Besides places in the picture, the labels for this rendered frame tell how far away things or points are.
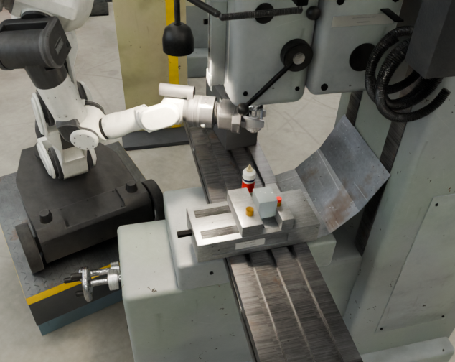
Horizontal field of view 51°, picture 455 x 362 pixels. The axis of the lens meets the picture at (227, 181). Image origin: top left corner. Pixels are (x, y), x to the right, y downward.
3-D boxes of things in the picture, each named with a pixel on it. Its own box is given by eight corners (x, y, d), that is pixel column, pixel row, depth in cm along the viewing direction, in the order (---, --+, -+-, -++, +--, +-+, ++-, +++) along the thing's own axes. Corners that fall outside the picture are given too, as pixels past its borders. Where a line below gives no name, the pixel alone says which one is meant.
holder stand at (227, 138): (224, 151, 166) (227, 101, 153) (205, 118, 181) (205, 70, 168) (257, 144, 169) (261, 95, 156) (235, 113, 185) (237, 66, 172)
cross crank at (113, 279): (76, 311, 156) (69, 289, 149) (77, 282, 165) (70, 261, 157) (125, 302, 160) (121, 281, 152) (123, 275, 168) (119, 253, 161)
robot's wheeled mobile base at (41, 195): (4, 179, 226) (-17, 121, 204) (108, 148, 248) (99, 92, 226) (40, 272, 186) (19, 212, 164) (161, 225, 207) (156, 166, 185)
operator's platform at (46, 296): (7, 237, 255) (-15, 180, 229) (126, 195, 283) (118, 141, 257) (47, 353, 205) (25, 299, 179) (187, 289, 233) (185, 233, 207)
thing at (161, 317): (138, 393, 181) (119, 299, 142) (130, 321, 204) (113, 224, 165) (334, 351, 197) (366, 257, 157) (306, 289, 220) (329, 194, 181)
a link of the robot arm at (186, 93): (196, 132, 129) (156, 128, 130) (204, 116, 138) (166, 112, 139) (197, 93, 123) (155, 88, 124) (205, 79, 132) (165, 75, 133)
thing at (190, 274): (179, 293, 144) (177, 268, 136) (163, 214, 170) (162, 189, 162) (331, 266, 154) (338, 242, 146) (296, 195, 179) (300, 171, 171)
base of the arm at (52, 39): (11, 82, 121) (-16, 56, 110) (21, 39, 125) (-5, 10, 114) (67, 79, 119) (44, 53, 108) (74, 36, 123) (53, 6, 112)
